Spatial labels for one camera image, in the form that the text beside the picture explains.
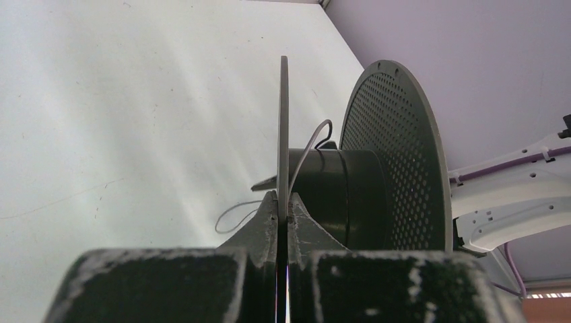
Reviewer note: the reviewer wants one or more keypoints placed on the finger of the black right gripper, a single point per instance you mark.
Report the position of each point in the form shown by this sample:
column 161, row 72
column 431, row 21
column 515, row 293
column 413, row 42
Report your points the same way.
column 266, row 184

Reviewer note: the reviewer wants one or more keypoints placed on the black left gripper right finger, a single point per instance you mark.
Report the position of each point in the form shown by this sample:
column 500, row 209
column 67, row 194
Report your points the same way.
column 329, row 283

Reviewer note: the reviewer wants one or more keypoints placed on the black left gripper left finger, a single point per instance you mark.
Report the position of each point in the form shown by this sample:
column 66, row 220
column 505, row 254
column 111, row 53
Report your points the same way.
column 235, row 282

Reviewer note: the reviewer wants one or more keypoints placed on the dark grey cable spool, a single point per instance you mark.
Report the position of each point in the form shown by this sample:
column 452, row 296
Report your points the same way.
column 383, row 185

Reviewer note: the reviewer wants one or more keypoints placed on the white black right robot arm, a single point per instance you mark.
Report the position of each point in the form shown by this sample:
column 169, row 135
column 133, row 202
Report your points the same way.
column 511, row 197

